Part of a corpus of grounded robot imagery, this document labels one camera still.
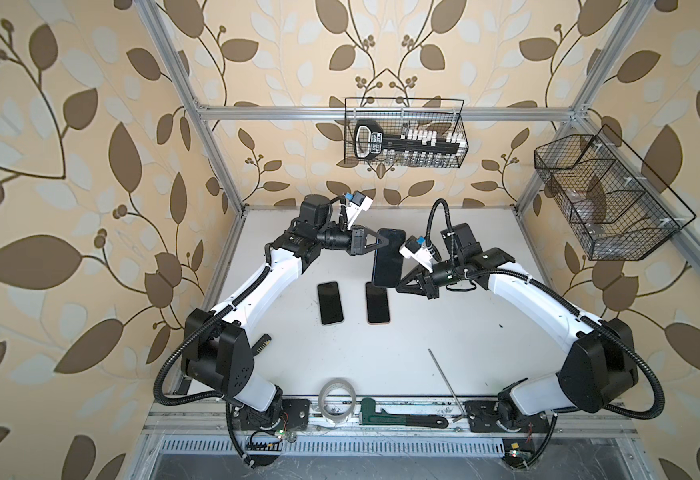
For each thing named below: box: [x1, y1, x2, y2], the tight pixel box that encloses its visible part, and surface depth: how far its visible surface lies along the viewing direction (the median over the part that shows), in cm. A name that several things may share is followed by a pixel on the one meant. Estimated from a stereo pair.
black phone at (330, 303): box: [317, 281, 344, 325], surface depth 96 cm
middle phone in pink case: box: [365, 282, 390, 325], surface depth 95 cm
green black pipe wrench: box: [359, 398, 449, 429], surface depth 75 cm
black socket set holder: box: [353, 120, 463, 161], surface depth 84 cm
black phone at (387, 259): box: [372, 229, 407, 288], surface depth 73 cm
